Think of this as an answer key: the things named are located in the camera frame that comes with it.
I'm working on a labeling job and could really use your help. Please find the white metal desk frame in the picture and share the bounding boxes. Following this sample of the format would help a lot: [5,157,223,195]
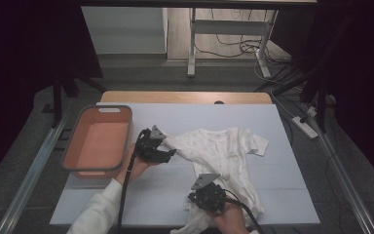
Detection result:
[187,8,279,79]

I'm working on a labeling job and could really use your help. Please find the white board sheet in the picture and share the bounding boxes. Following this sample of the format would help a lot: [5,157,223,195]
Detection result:
[49,102,321,226]

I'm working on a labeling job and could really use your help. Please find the white baby romper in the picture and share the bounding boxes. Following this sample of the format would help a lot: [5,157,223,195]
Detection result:
[162,127,270,234]

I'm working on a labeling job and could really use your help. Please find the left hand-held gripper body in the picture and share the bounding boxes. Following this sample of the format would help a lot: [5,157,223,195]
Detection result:
[134,125,173,164]

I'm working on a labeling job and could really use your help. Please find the black metal stand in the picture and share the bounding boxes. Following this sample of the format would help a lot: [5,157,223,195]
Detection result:
[52,74,108,129]
[300,77,329,133]

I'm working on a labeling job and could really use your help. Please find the person's right hand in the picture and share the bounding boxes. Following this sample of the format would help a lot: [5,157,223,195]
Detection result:
[206,203,251,234]

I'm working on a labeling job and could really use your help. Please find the orange plastic basket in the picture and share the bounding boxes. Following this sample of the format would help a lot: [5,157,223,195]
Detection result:
[60,104,134,179]

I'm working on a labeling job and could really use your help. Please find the person's left hand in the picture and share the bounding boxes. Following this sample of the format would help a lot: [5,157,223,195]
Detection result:
[115,144,159,185]

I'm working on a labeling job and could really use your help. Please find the floor cable bundle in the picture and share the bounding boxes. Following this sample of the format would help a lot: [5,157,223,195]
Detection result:
[194,9,293,86]

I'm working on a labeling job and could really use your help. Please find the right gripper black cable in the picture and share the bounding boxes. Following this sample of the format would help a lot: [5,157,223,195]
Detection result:
[223,189,264,234]

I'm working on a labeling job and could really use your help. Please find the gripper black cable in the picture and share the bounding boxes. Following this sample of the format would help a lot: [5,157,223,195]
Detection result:
[117,130,147,233]
[223,189,264,234]

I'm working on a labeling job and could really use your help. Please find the dark curtain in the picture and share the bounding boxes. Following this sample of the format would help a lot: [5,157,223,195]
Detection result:
[0,0,103,189]
[269,0,374,193]

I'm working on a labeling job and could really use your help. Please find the aluminium floor rail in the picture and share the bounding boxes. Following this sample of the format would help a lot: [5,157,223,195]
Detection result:
[305,106,374,234]
[0,116,69,234]

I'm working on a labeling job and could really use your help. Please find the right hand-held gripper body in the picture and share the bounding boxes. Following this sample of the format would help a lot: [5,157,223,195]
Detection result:
[188,173,227,214]

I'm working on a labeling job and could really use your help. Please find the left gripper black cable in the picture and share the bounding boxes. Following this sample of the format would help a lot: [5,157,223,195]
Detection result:
[117,130,147,233]

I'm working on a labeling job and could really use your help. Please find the white power strip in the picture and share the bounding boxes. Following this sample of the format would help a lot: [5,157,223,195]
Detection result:
[291,115,319,140]

